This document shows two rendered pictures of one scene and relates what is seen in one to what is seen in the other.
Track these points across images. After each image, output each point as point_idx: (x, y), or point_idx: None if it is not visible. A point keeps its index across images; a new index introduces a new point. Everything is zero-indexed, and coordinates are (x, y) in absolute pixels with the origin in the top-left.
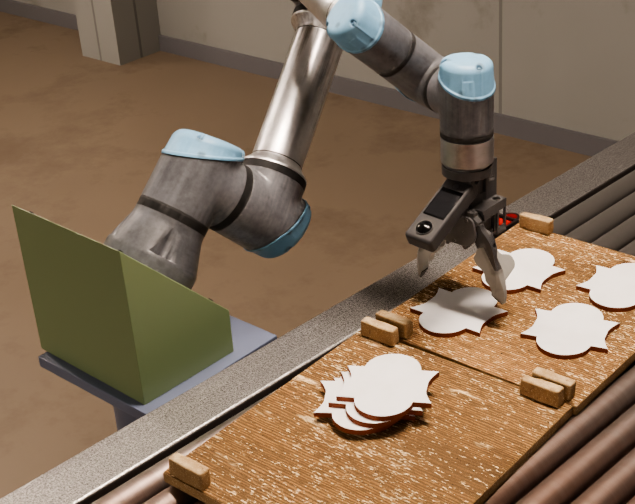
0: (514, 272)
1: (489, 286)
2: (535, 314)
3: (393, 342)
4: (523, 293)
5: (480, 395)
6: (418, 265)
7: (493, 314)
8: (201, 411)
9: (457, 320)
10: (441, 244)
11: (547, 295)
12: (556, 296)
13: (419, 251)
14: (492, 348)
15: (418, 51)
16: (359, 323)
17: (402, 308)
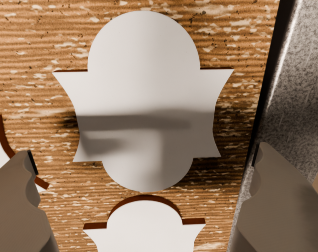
0: (143, 241)
1: (149, 200)
2: (45, 181)
3: None
4: (104, 212)
5: None
6: (279, 153)
7: (82, 140)
8: None
9: (120, 84)
10: (237, 245)
11: (74, 224)
12: (62, 228)
13: (307, 185)
14: (4, 50)
15: None
16: (315, 1)
17: (252, 69)
